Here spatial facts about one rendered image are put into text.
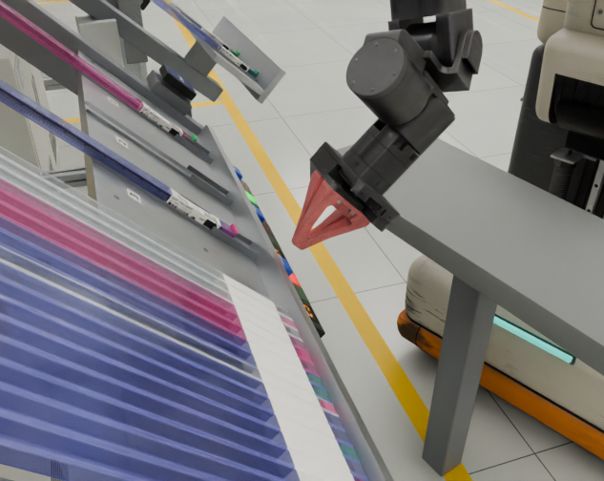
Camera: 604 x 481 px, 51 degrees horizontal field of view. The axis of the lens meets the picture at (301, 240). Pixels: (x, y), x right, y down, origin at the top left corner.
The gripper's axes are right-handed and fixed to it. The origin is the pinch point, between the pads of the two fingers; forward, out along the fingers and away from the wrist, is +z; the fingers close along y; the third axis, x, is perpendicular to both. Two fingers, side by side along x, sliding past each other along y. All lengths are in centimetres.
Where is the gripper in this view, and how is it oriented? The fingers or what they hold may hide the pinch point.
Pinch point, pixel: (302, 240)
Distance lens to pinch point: 66.1
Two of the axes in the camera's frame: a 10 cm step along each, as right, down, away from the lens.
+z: -6.7, 7.1, 1.9
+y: 3.2, 5.1, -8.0
